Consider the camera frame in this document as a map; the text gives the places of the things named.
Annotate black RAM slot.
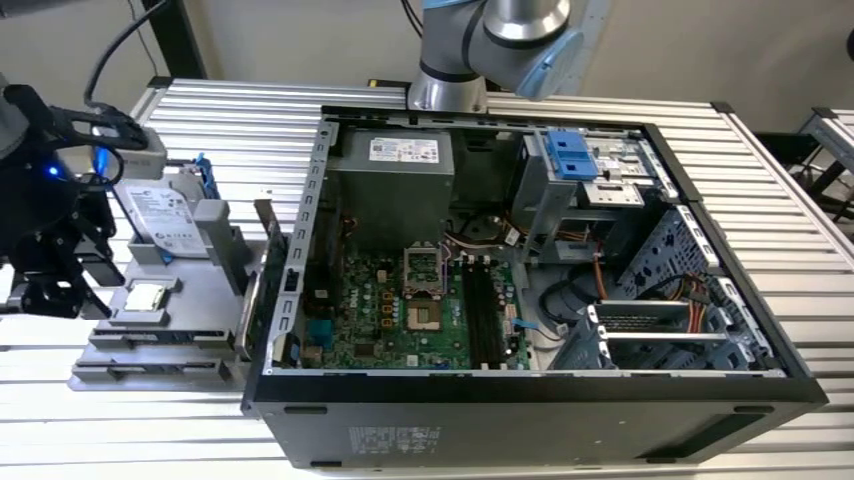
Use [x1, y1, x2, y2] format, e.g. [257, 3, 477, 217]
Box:
[476, 254, 496, 369]
[468, 254, 488, 369]
[484, 254, 505, 369]
[460, 254, 480, 369]

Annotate hard disk in blue carrier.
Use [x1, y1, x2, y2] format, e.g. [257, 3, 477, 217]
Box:
[109, 152, 221, 261]

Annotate silver CPU chip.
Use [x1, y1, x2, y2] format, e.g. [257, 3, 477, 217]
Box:
[122, 281, 169, 314]

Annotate grey parts rack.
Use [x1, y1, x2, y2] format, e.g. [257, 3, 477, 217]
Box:
[69, 198, 295, 394]

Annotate green graphics card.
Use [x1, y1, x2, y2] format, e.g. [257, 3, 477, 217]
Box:
[232, 198, 293, 362]

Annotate blue expansion slot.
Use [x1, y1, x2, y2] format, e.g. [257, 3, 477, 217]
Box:
[305, 318, 335, 359]

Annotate grey power supply unit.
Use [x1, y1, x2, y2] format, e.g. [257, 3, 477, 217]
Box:
[325, 127, 459, 251]

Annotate green motherboard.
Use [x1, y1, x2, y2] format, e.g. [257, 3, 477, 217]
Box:
[296, 247, 535, 371]

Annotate metal socket cover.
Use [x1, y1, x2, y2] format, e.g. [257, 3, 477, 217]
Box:
[399, 242, 447, 300]

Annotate CPU socket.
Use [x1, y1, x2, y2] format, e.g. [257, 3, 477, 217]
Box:
[404, 297, 445, 334]

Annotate grey metal drive bay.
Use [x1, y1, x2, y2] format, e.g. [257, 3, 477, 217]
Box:
[516, 127, 662, 264]

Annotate blue plastic drive latch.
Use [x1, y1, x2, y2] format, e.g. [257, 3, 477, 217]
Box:
[543, 128, 599, 184]

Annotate black grey PC case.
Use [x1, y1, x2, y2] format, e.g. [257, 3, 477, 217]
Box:
[239, 102, 832, 471]

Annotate grey disk bay cage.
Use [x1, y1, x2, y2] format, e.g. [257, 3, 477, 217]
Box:
[552, 298, 775, 374]

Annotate metal slat side table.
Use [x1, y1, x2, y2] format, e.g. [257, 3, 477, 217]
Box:
[792, 107, 854, 221]

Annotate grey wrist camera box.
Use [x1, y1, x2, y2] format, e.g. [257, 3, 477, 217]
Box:
[92, 127, 168, 179]

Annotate black camera cable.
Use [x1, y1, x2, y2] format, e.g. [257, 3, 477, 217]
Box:
[82, 0, 172, 109]

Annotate black metal frame post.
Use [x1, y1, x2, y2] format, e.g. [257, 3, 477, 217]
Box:
[145, 0, 208, 81]

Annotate yellow black wire bundle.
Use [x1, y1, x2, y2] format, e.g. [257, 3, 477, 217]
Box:
[443, 213, 529, 252]

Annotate black cable bundle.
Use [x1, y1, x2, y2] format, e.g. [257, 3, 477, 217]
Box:
[539, 277, 596, 331]

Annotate orange data cable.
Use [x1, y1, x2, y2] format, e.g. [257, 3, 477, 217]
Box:
[590, 248, 608, 302]

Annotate yellow orange power wires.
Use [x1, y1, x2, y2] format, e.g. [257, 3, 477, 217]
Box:
[678, 277, 710, 335]

